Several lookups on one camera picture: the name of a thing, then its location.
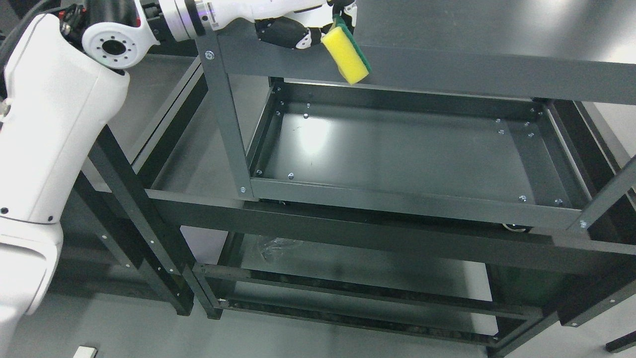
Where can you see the dark grey shelf cart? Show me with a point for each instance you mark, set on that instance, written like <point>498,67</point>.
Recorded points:
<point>469,140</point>

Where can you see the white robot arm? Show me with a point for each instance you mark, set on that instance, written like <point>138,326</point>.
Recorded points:
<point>65,76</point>

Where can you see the green yellow sponge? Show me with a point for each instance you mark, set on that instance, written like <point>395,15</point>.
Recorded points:
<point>344,50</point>

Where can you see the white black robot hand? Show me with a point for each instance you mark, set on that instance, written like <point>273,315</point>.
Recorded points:
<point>295,24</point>

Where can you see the black metal shelf rack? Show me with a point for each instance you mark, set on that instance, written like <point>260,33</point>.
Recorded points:
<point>109,201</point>

